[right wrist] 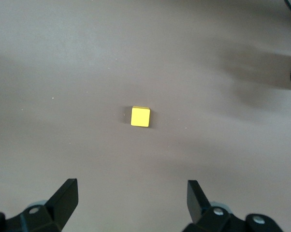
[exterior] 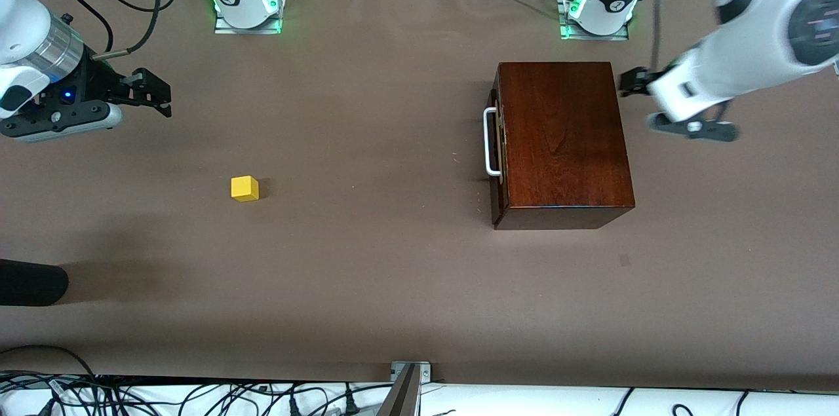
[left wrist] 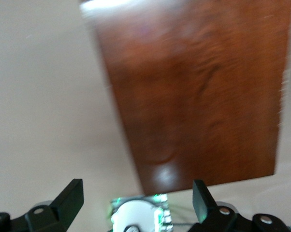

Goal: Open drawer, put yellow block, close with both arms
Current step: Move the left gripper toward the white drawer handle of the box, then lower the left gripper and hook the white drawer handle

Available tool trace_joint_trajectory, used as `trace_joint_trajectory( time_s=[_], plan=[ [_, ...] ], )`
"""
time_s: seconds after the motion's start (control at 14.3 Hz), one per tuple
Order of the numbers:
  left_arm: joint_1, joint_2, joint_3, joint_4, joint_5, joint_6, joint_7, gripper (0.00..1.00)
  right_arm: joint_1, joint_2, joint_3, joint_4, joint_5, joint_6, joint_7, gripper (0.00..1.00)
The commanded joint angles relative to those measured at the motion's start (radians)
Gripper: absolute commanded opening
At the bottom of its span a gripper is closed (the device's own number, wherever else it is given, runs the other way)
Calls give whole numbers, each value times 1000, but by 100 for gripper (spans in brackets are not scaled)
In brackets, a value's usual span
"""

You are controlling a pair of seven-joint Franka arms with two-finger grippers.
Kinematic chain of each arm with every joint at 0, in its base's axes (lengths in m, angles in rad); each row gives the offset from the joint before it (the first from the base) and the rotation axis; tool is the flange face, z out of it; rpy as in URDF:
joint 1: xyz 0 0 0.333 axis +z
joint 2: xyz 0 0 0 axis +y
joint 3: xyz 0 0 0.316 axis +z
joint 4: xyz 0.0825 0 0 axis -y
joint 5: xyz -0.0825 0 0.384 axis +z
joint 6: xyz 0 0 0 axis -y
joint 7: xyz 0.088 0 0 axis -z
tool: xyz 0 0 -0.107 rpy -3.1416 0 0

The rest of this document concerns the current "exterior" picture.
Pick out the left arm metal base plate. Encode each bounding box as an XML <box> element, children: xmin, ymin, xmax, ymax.
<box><xmin>557</xmin><ymin>0</ymin><xmax>631</xmax><ymax>41</ymax></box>

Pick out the dark slanted beam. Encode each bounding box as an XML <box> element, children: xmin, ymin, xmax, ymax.
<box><xmin>377</xmin><ymin>364</ymin><xmax>420</xmax><ymax>416</ymax></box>

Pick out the long arched black cable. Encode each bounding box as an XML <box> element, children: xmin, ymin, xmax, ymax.
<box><xmin>0</xmin><ymin>345</ymin><xmax>98</xmax><ymax>379</ymax></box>

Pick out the wooden drawer with white handle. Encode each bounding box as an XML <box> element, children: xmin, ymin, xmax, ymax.
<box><xmin>484</xmin><ymin>64</ymin><xmax>505</xmax><ymax>216</ymax></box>

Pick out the small metal table bracket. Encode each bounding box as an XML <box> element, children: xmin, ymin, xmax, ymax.
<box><xmin>391</xmin><ymin>362</ymin><xmax>432</xmax><ymax>383</ymax></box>

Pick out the dark wooden cabinet box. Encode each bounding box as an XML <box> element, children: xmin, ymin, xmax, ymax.
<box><xmin>492</xmin><ymin>62</ymin><xmax>635</xmax><ymax>231</ymax></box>

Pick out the yellow cube block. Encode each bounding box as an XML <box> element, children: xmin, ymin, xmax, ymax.
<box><xmin>231</xmin><ymin>176</ymin><xmax>260</xmax><ymax>202</ymax></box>

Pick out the black cylindrical object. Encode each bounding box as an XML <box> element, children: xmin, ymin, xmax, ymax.
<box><xmin>0</xmin><ymin>259</ymin><xmax>69</xmax><ymax>307</ymax></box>

